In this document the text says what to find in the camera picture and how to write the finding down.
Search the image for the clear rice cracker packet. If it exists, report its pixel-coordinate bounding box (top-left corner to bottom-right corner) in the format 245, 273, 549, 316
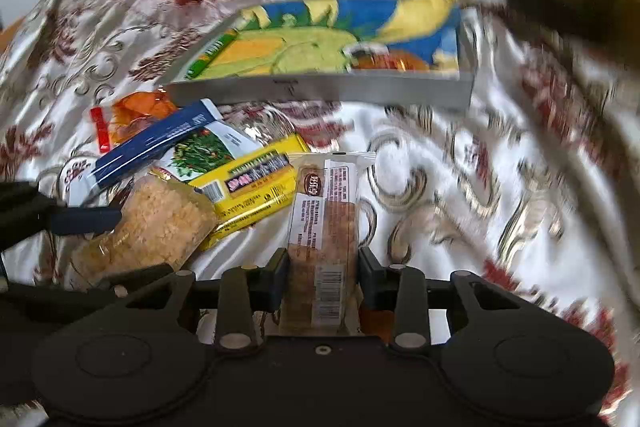
67, 174, 218, 288

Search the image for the floral satin bedspread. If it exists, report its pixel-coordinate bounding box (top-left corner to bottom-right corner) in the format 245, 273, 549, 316
0, 0, 640, 427

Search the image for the green sausage stick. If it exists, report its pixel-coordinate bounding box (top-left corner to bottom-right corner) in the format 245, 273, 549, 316
185, 32, 238, 78

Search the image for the dark blue snack packet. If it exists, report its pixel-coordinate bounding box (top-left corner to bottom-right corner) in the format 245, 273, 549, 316
67, 99, 223, 208

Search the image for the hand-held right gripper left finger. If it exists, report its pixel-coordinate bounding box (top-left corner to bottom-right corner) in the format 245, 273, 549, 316
122, 248, 292, 355

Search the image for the clear brown bar packet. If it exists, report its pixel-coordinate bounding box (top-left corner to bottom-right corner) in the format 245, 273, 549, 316
277, 152, 376, 338

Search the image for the colourful painted tray box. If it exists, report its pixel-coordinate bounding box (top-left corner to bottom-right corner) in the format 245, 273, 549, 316
162, 0, 476, 110

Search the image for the yellow snack bar packet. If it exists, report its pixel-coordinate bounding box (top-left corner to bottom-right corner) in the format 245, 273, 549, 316
187, 134, 313, 250

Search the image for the orange packet with green end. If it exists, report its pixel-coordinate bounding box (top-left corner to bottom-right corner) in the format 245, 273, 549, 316
90, 91, 178, 154

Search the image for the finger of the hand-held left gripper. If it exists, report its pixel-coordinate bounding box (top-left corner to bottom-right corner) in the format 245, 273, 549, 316
47, 206, 123, 237
0, 263, 173, 325

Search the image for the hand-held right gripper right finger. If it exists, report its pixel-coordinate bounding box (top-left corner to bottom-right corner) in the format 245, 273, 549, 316
357, 247, 532, 353

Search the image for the small orange snack packet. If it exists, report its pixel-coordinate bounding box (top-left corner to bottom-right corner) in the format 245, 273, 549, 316
345, 42, 431, 72

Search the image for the green and white vegetable packet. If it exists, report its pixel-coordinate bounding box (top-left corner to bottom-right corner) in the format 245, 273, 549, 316
152, 127, 263, 185

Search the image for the painted paper tray liner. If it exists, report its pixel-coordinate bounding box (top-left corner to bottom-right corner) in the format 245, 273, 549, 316
185, 0, 461, 80

